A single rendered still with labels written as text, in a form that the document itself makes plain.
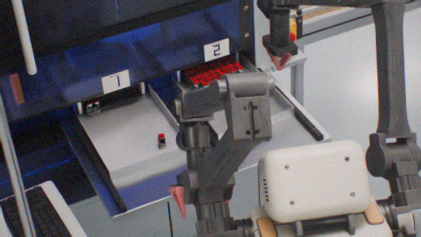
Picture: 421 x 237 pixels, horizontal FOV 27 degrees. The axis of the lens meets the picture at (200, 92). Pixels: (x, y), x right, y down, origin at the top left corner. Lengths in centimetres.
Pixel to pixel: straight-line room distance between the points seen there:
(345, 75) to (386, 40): 239
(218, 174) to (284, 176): 13
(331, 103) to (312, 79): 22
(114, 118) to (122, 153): 18
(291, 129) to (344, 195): 87
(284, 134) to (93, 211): 72
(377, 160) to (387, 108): 12
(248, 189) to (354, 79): 133
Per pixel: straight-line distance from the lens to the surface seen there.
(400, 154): 198
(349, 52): 454
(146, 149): 260
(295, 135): 262
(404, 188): 195
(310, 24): 303
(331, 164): 179
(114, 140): 265
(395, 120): 198
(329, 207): 179
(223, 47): 275
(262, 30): 279
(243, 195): 318
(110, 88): 266
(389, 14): 199
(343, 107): 416
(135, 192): 247
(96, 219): 296
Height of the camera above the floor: 255
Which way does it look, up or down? 37 degrees down
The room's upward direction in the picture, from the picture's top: 5 degrees counter-clockwise
